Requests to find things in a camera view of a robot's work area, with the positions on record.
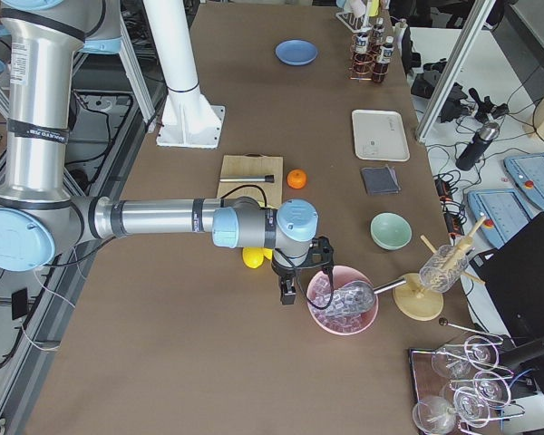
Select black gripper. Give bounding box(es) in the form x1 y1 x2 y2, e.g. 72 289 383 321
272 249 308 305

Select blue plate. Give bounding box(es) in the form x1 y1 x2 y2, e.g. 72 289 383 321
275 39 318 66

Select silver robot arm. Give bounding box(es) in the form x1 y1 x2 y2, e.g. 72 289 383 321
0 1 332 305

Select pink bowl with ice cubes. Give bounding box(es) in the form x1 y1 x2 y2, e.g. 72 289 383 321
306 266 379 335

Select yellow lemon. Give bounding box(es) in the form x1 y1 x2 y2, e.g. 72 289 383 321
242 247 265 269
262 248 273 260

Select metal ice scoop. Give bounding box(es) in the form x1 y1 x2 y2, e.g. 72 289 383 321
323 278 406 317

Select orange mandarin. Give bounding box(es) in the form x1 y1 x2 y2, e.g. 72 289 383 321
287 169 308 189

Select steel muddler with black tip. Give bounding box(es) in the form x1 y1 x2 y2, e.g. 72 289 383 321
219 174 275 184

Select mint green bowl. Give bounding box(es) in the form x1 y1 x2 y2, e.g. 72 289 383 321
370 212 413 250

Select wooden cutting board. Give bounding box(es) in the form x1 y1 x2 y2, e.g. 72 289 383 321
217 154 284 208

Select wooden cup rack stand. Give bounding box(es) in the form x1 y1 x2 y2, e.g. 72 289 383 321
393 216 485 321

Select grey folded cloth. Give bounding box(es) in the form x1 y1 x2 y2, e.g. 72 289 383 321
361 166 401 195

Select clear textured glass cup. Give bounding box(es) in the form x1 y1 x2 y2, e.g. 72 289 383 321
419 245 471 294

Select cream rabbit tray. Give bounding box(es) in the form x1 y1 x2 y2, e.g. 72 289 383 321
352 109 410 162

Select wine glass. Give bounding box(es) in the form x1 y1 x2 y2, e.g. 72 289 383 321
412 396 457 434
472 371 511 409
432 345 471 380
463 335 499 371

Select blue teach pendant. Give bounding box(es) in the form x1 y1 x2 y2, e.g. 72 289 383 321
466 188 534 248
503 153 544 210

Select dark tea bottle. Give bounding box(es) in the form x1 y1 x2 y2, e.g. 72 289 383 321
372 36 394 83
371 17 384 46
352 32 370 77

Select black thermos bottle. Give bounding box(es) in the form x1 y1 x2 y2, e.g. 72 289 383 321
455 121 500 171

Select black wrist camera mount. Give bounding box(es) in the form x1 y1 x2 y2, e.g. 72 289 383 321
306 236 334 268

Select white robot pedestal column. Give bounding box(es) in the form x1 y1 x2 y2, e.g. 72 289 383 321
144 0 225 150

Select copper wire bottle rack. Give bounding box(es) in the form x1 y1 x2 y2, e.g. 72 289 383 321
349 32 393 83

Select aluminium frame post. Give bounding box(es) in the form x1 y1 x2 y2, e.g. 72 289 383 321
415 0 495 144

